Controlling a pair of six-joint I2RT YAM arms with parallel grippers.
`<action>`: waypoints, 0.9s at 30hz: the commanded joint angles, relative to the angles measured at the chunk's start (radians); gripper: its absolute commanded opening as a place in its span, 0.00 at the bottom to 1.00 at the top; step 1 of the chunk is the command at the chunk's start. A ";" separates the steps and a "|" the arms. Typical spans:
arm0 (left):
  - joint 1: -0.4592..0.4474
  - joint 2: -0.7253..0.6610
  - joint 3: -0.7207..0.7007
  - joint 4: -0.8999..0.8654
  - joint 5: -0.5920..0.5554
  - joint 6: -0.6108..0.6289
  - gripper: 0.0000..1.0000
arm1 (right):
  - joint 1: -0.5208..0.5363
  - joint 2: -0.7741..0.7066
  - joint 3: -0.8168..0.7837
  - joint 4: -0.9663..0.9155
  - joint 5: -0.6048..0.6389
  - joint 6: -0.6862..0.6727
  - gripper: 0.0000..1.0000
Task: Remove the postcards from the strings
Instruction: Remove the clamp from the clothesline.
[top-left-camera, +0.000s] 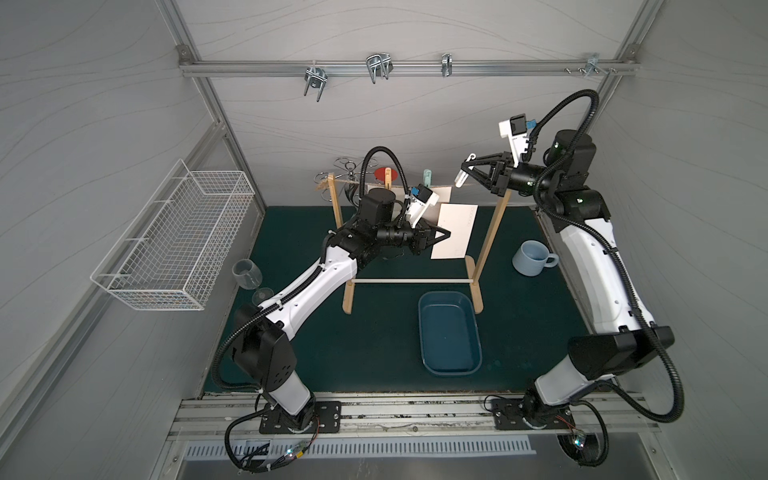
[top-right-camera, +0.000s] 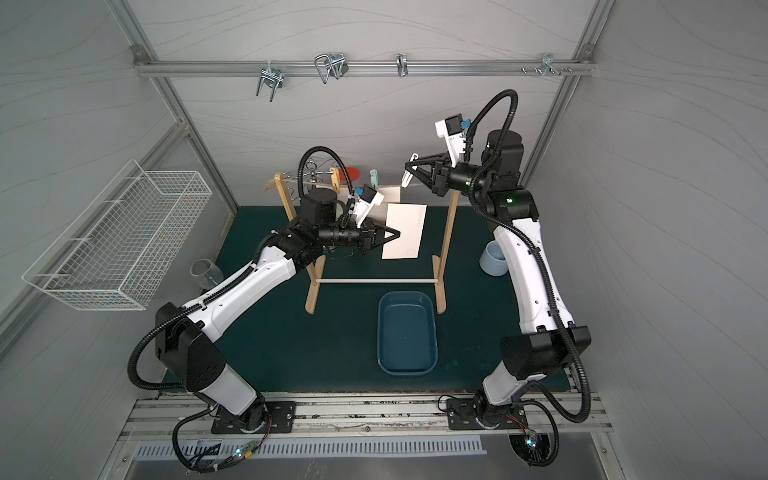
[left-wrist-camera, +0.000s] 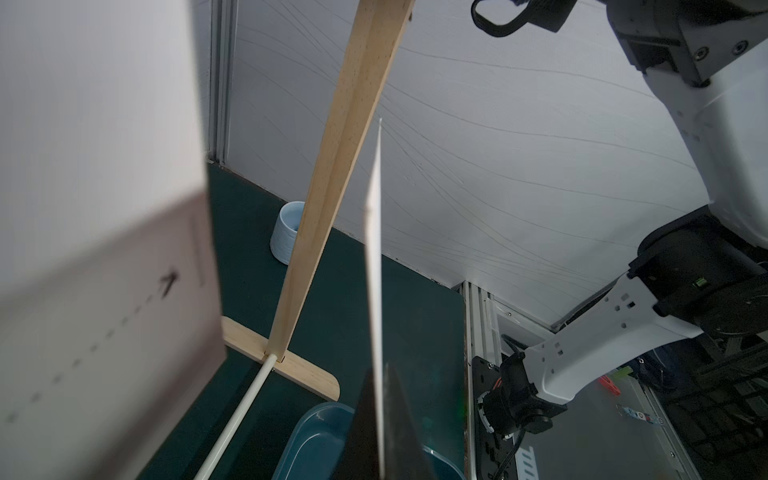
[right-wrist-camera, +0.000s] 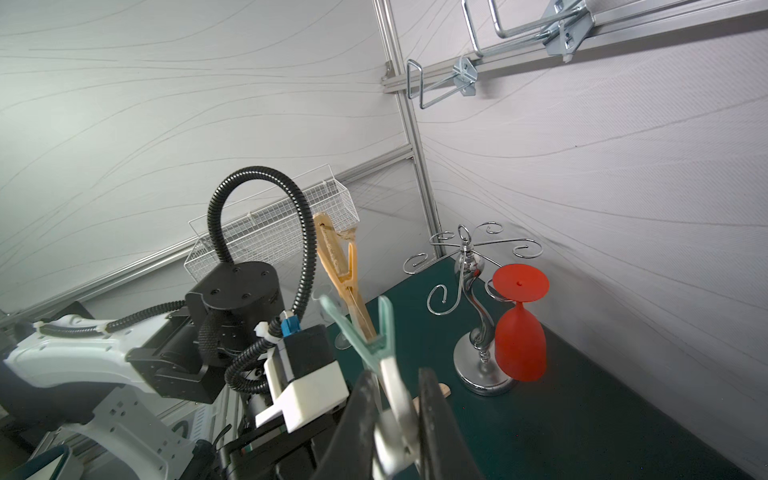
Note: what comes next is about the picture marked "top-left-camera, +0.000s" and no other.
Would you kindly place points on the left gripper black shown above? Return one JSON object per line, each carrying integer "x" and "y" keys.
{"x": 419, "y": 237}

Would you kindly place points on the white postcard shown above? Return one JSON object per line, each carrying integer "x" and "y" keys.
{"x": 443, "y": 193}
{"x": 458, "y": 220}

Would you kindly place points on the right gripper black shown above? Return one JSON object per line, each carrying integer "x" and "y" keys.
{"x": 500, "y": 177}

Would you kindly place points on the white wire basket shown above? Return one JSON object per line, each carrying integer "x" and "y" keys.
{"x": 170, "y": 255}

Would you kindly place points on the red plastic wine glass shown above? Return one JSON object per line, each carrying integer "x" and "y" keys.
{"x": 386, "y": 174}

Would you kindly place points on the blue plastic tray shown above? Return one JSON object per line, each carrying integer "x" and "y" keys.
{"x": 449, "y": 338}

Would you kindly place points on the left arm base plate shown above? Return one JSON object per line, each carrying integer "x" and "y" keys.
{"x": 316, "y": 416}

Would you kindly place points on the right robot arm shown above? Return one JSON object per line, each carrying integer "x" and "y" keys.
{"x": 625, "y": 335}

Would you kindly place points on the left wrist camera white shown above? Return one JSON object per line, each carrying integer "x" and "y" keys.
{"x": 420, "y": 199}

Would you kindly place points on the wooden string rack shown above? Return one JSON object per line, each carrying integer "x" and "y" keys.
{"x": 474, "y": 267}

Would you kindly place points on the white clothespin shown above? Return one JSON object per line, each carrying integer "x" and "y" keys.
{"x": 463, "y": 175}

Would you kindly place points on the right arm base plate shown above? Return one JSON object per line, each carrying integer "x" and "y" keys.
{"x": 507, "y": 415}

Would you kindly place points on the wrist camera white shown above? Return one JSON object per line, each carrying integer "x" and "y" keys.
{"x": 516, "y": 131}
{"x": 420, "y": 199}

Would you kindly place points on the light blue mug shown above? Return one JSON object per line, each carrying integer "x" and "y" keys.
{"x": 533, "y": 257}

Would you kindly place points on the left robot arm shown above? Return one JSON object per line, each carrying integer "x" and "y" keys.
{"x": 262, "y": 345}

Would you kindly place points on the clear drinking glass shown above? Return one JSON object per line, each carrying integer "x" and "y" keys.
{"x": 247, "y": 275}

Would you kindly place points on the metal rail with hooks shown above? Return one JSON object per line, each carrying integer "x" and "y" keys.
{"x": 317, "y": 75}

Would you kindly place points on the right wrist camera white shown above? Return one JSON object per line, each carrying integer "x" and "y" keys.
{"x": 516, "y": 131}

